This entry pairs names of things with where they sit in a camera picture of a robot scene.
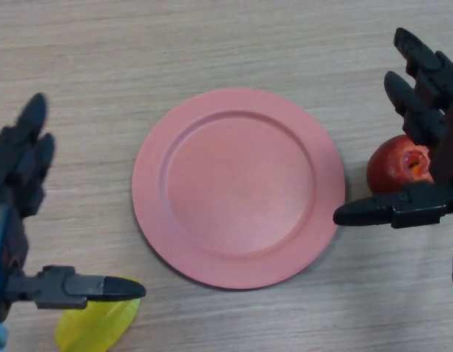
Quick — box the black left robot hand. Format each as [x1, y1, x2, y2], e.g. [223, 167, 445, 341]
[0, 92, 147, 326]

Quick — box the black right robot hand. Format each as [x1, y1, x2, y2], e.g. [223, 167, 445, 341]
[332, 27, 453, 230]

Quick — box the yellow starfruit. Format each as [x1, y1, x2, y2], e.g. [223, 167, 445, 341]
[54, 277, 142, 352]

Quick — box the pink round plate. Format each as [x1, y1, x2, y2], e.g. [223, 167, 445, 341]
[131, 87, 347, 292]

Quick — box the red apple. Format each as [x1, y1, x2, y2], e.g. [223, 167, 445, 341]
[366, 133, 437, 194]

